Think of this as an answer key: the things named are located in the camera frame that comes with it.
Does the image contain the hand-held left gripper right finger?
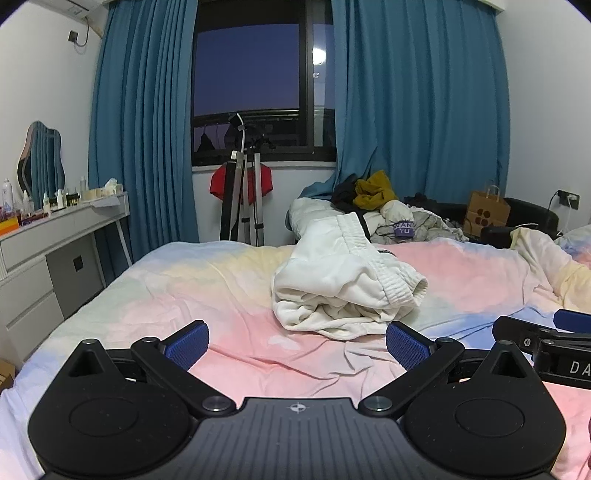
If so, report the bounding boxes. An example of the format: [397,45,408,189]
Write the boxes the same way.
[358,320,539,416]

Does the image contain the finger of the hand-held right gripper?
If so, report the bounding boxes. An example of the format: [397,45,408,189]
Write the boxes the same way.
[554,309,591,334]
[492,316,560,354]

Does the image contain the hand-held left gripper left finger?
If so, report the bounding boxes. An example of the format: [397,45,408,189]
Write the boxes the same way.
[60,320,237,416]

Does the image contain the white pants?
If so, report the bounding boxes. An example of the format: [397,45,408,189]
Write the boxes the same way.
[271,213,429,341]

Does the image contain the pastel bedding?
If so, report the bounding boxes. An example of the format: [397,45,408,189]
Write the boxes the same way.
[0,228,591,480]

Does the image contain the pastel pillow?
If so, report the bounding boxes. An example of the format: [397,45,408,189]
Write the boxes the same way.
[555,226,591,271]

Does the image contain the black chair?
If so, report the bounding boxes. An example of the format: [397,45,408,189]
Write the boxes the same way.
[404,193,561,247]

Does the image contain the grey garment with purple label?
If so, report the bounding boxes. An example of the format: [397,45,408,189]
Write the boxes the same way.
[369,199,469,245]

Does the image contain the brown paper bag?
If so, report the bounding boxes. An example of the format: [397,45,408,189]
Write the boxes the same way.
[463,185,512,238]

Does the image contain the mustard yellow garment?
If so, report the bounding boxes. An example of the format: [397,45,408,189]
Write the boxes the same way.
[353,170,399,210]

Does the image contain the silver tripod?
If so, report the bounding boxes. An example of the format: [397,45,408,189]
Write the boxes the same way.
[219,113,278,245]

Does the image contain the white padded coat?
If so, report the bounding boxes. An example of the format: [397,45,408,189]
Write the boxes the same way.
[285,198,370,245]

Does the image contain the red cloth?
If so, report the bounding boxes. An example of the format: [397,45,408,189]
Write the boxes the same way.
[209,162,274,204]

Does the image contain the black garment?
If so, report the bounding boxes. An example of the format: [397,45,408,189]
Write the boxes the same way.
[331,178,365,208]

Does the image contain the cardboard box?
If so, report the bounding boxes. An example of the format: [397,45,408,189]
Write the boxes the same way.
[0,357,18,393]

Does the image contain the white vanity desk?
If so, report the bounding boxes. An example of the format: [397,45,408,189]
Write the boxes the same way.
[0,191,131,365]

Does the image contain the blue curtain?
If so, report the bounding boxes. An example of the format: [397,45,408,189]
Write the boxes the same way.
[300,0,512,234]
[89,0,200,278]

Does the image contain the wavy mirror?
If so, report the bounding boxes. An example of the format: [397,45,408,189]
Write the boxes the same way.
[17,121,62,197]

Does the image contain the dark window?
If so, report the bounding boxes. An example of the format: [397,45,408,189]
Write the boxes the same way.
[191,0,338,168]

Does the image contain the white air conditioner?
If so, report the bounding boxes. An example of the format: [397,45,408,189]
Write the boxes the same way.
[53,0,109,35]

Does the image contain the wall socket with charger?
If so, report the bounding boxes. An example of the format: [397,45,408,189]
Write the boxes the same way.
[547,189,581,217]

